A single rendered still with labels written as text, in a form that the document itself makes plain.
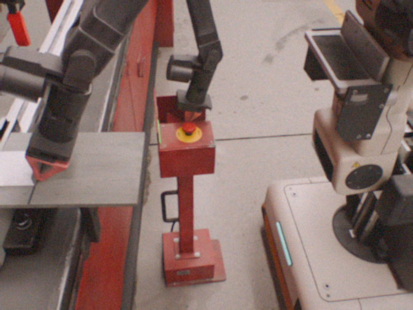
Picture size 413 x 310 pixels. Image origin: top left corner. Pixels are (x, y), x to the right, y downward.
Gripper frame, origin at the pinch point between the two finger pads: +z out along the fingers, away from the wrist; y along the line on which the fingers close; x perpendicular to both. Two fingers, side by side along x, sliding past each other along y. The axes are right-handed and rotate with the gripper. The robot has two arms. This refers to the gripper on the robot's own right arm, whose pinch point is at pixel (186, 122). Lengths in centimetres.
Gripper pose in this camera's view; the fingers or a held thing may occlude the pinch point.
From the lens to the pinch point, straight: 123.5
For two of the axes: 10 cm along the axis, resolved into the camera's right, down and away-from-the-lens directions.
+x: 1.3, 7.1, -6.9
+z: -2.9, 7.0, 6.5
